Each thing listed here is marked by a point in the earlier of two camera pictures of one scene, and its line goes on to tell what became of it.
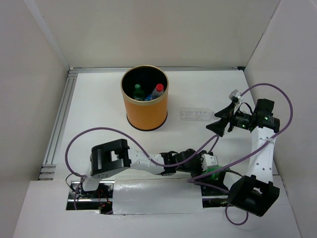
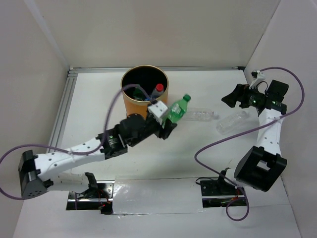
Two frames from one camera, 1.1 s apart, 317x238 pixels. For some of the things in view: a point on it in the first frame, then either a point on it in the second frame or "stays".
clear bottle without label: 196,114 stays
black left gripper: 200,168 to 164,133
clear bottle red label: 158,91 stays
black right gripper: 219,127 to 239,93
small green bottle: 138,93 stays
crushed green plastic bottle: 215,175 to 178,109
